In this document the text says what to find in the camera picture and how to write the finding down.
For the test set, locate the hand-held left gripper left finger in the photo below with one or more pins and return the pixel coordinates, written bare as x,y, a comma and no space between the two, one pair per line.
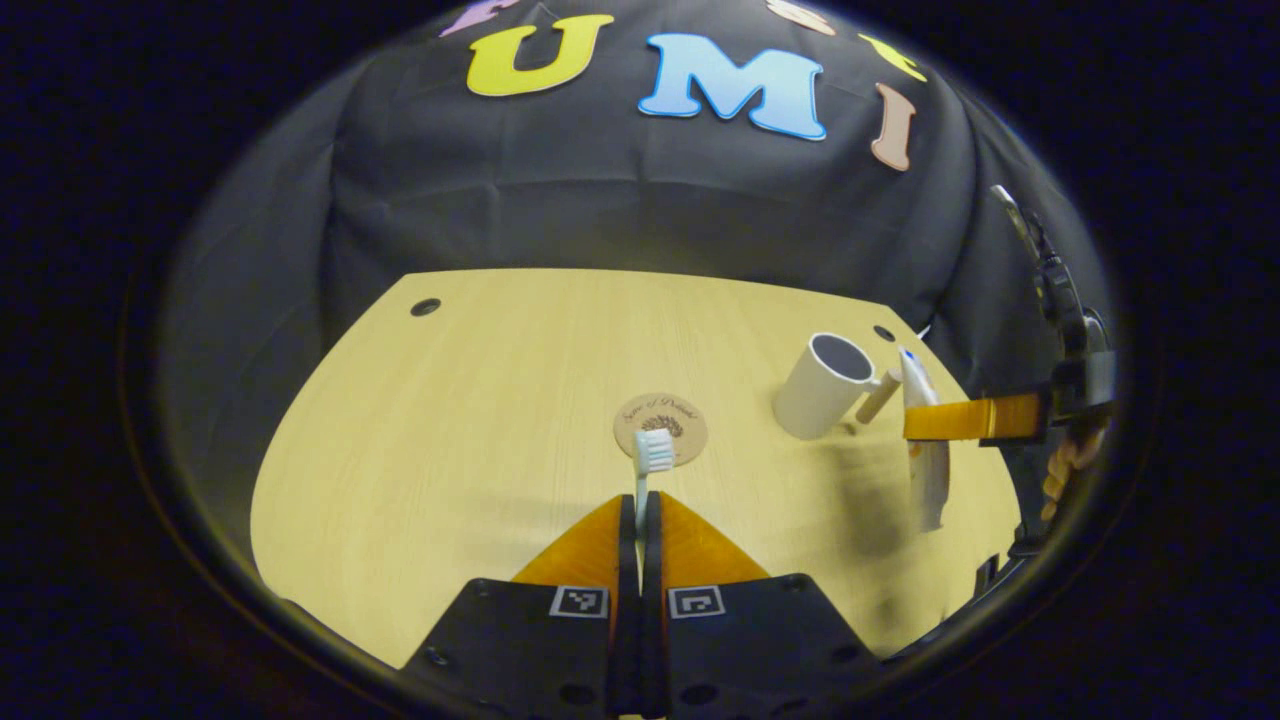
625,620

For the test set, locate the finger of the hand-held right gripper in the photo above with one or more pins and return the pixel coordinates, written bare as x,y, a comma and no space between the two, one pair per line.
970,420

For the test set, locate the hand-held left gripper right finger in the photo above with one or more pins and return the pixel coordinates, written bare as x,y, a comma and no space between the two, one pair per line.
653,620

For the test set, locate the white toothpaste tube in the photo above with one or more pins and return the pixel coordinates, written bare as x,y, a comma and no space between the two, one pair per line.
930,480

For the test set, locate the white toothbrush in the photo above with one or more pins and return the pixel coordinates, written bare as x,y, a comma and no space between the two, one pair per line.
655,450

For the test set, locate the round wooden coaster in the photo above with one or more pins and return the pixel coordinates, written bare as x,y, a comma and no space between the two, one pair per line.
680,420

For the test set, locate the black backdrop cloth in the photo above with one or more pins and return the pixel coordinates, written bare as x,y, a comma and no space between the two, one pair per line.
600,200

